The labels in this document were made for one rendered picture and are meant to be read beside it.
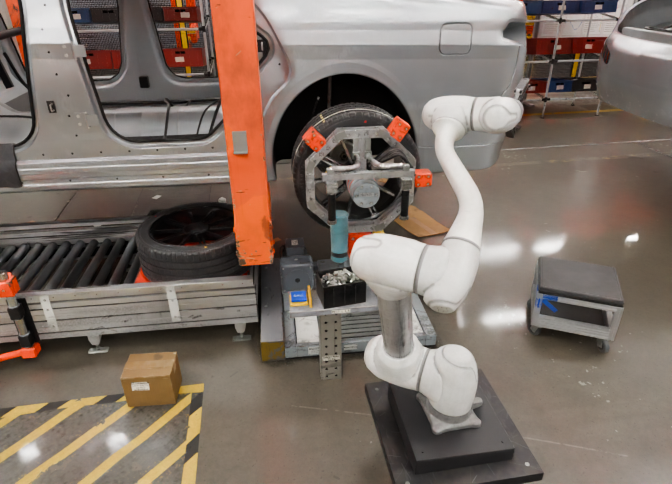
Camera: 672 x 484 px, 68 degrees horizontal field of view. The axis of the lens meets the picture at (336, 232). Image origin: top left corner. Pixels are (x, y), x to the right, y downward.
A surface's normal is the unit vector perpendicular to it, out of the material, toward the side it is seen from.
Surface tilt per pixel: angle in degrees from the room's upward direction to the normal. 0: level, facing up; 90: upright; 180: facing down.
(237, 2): 90
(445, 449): 2
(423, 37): 90
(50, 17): 82
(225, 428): 0
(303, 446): 0
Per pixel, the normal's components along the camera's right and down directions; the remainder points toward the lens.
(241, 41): 0.12, 0.46
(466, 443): 0.04, -0.88
